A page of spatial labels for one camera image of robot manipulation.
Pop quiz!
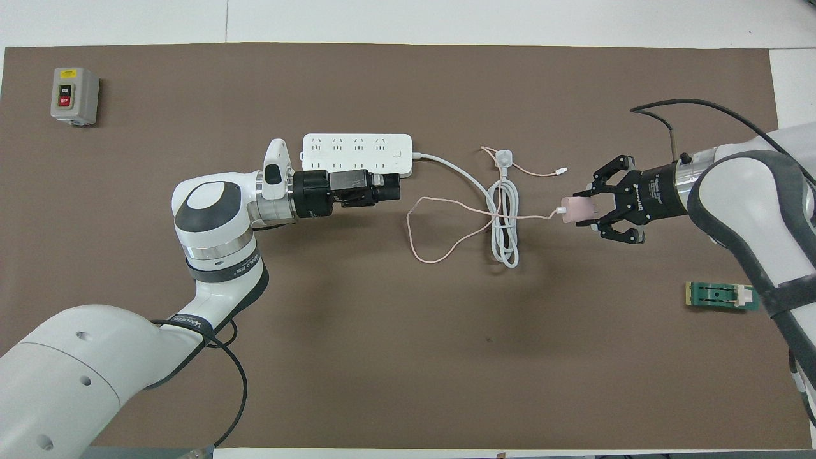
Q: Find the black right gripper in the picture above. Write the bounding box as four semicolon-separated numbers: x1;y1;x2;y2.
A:
572;155;689;247

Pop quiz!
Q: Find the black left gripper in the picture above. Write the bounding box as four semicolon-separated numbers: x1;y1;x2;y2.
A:
292;169;402;221

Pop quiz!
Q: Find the pink charger adapter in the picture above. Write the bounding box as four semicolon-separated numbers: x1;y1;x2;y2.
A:
559;196;604;226

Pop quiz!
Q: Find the pink charging cable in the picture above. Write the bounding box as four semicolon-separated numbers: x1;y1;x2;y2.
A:
407;147;569;265

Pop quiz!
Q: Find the white power strip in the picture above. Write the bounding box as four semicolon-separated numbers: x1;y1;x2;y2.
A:
301;133;415;179

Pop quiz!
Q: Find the green circuit board module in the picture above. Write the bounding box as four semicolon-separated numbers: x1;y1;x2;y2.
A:
685;281;761;314

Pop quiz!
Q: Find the brown table mat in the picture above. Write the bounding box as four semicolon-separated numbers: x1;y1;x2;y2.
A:
0;42;813;451

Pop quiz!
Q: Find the white power strip cord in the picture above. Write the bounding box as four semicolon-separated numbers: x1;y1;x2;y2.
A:
413;149;521;269

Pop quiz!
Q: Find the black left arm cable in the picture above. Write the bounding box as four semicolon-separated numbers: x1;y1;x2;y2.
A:
150;317;249;448

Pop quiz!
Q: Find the grey on-off switch box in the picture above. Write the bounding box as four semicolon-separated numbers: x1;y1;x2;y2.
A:
50;67;100;126

